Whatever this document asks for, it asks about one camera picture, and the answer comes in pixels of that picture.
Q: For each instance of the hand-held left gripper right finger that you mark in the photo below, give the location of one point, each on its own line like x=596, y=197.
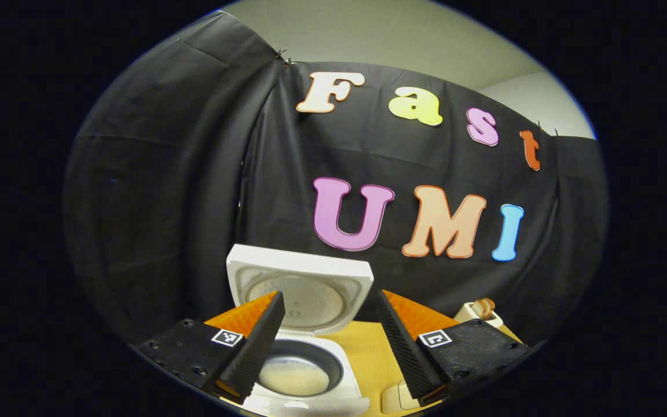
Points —
x=403, y=353

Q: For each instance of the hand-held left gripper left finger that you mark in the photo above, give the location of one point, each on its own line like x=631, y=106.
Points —
x=258, y=347

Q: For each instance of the white rice cooker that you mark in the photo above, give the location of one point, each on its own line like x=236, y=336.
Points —
x=322, y=289

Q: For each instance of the white toaster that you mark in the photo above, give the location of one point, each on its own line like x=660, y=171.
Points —
x=466, y=315

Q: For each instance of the brown toast slice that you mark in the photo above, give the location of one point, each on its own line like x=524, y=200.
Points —
x=487, y=307
x=477, y=310

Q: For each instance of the black backdrop cloth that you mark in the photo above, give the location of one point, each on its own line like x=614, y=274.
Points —
x=165, y=202

